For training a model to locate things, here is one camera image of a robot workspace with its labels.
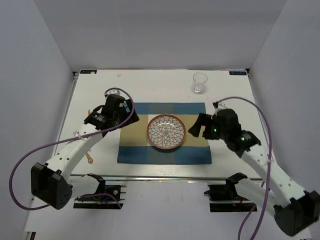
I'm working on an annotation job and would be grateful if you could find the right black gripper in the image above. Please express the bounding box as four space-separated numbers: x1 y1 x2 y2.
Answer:
188 112 229 140

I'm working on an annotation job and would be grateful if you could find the floral patterned ceramic bowl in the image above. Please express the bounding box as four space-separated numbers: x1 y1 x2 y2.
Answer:
146 114 186 150

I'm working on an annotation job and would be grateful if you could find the clear drinking glass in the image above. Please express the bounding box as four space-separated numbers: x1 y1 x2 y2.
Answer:
192 72 208 93

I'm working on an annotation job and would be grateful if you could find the blue beige placemat cloth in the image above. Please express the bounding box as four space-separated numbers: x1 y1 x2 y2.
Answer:
117 102 212 165

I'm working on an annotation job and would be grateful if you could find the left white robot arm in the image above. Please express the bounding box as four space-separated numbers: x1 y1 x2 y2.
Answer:
31 94 139 210

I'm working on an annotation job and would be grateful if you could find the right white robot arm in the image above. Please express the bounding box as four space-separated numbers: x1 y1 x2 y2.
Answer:
188 109 320 237

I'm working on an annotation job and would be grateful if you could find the right blue corner label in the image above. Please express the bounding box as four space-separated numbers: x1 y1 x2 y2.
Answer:
229 71 247 76

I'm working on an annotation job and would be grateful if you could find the blue corner label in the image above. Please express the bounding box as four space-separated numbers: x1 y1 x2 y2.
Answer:
229 71 247 76
79 69 97 75

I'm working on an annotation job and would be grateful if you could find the left blue corner label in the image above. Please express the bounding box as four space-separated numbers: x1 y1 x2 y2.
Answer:
79 69 97 75

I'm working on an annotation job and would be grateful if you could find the gold fork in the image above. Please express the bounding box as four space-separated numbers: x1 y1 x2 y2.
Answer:
72 130 94 164

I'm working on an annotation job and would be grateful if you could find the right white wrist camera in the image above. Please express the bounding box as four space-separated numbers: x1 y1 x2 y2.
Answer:
212 101 227 113

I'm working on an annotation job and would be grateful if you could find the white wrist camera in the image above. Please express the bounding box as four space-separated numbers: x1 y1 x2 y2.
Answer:
103 89 121 98
212 101 227 113

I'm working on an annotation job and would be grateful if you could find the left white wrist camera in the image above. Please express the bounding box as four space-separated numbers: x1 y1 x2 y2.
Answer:
103 89 121 98

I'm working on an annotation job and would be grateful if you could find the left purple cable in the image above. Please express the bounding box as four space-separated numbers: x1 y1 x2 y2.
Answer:
8 87 136 210

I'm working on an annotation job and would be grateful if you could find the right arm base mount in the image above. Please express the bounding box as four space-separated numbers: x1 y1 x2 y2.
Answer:
204 184 257 213

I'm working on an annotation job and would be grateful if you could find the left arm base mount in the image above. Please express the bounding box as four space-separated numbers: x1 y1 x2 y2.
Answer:
73 180 127 210

